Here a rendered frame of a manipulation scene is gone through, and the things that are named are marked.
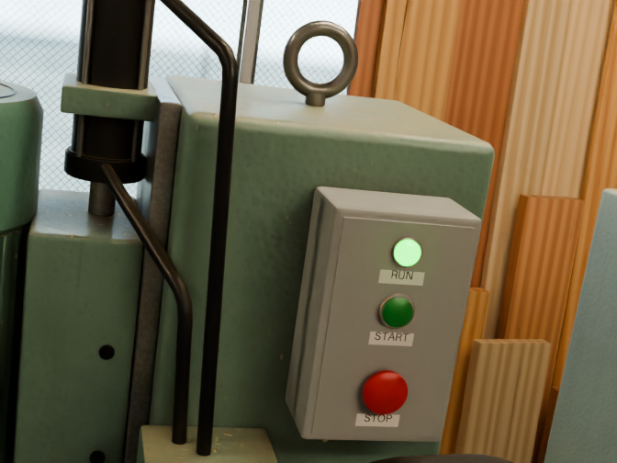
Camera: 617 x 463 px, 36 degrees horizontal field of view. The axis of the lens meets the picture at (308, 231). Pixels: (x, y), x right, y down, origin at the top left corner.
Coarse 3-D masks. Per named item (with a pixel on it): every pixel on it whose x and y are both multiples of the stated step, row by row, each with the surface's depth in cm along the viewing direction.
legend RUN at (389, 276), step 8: (384, 272) 60; (392, 272) 60; (400, 272) 61; (408, 272) 61; (416, 272) 61; (384, 280) 60; (392, 280) 61; (400, 280) 61; (408, 280) 61; (416, 280) 61
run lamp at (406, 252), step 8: (400, 240) 60; (408, 240) 60; (416, 240) 60; (392, 248) 60; (400, 248) 60; (408, 248) 60; (416, 248) 60; (392, 256) 60; (400, 256) 60; (408, 256) 60; (416, 256) 60; (400, 264) 60; (408, 264) 60
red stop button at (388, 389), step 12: (384, 372) 62; (396, 372) 62; (372, 384) 61; (384, 384) 61; (396, 384) 62; (372, 396) 61; (384, 396) 62; (396, 396) 62; (372, 408) 62; (384, 408) 62; (396, 408) 62
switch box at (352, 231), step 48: (336, 192) 63; (384, 192) 65; (336, 240) 59; (384, 240) 60; (432, 240) 60; (336, 288) 60; (384, 288) 61; (432, 288) 61; (336, 336) 61; (432, 336) 62; (288, 384) 67; (336, 384) 62; (432, 384) 63; (336, 432) 63; (384, 432) 64; (432, 432) 64
